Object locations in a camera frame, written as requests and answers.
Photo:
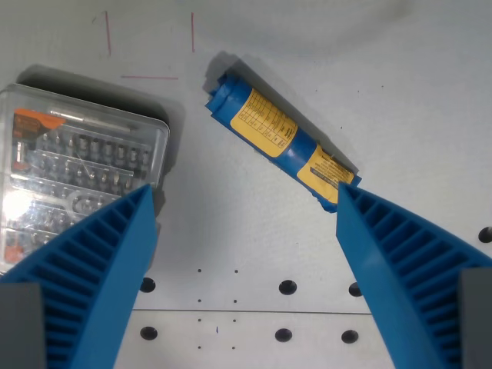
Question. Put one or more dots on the clear plastic screwdriver bit case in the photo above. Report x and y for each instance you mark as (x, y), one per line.
(73, 169)

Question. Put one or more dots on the rolled blue bag yellow labels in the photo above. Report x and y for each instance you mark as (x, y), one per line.
(280, 134)

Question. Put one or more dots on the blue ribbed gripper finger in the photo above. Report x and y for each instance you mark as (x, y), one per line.
(388, 265)
(104, 269)

